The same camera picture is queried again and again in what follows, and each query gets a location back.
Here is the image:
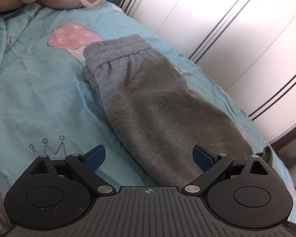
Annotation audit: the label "grey sweatpants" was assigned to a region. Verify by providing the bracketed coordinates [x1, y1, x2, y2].
[83, 35, 267, 187]

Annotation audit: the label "light blue bed sheet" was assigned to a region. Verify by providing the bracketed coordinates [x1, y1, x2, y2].
[0, 1, 296, 236]

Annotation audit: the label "white wardrobe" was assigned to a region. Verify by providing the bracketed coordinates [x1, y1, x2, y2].
[121, 0, 296, 142]

